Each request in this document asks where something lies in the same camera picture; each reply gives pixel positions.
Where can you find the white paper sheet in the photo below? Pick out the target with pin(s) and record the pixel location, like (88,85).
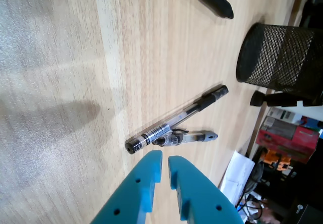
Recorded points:
(237,173)

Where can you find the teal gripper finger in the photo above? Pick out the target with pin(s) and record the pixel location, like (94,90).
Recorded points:
(202,198)
(131,196)

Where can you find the black mesh pen holder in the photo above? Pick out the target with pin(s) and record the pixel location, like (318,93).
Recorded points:
(277,55)

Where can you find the black computer case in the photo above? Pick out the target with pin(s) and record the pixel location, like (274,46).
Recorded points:
(308,214)

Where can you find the grey grip retractable pen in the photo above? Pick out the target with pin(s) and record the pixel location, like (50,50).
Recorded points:
(191,137)

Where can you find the blue box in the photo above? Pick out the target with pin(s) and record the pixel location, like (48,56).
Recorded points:
(315,123)

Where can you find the white green cardboard box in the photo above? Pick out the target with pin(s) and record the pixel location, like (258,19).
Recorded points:
(282,114)

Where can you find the red cardboard box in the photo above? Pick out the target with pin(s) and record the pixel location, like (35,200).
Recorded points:
(290,140)

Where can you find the orange object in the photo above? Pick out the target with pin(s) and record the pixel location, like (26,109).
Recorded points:
(277,161)

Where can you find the white cylinder roll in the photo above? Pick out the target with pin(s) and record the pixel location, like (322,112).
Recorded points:
(310,110)

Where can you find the clear pen with black grip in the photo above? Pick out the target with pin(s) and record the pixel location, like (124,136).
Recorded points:
(176,119)

